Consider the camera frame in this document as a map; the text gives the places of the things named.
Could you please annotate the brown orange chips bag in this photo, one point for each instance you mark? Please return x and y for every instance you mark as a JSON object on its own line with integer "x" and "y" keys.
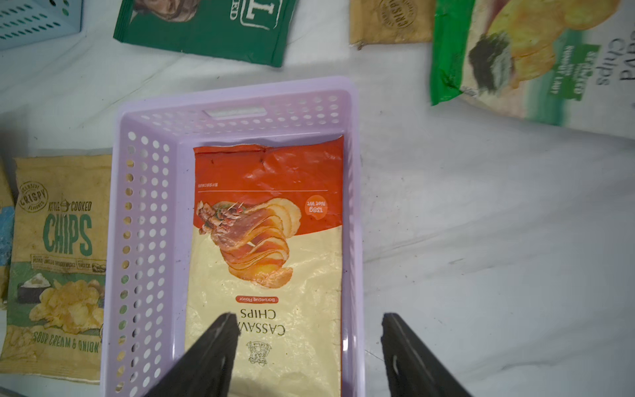
{"x": 391, "y": 22}

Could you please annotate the green white cassava chips bag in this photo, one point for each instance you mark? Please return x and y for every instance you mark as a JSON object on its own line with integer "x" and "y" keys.
{"x": 563, "y": 63}

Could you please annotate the purple plastic basket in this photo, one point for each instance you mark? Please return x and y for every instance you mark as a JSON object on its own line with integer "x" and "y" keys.
{"x": 151, "y": 214}

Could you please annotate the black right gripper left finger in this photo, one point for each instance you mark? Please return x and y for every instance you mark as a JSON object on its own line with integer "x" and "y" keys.
{"x": 206, "y": 369}

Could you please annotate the blue plastic basket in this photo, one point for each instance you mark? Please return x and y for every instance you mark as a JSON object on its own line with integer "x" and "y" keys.
{"x": 24, "y": 22}

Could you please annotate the sour cream onion chips bag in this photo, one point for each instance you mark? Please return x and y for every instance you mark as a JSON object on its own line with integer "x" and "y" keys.
{"x": 56, "y": 290}

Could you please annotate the cream red cassava chips bag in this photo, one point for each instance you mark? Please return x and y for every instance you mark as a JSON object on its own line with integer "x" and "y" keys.
{"x": 267, "y": 246}

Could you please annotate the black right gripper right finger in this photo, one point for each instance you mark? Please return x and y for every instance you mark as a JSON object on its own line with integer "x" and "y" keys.
{"x": 412, "y": 369}

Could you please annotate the green REAL chips bag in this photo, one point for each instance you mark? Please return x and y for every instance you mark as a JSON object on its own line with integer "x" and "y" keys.
{"x": 253, "y": 31}

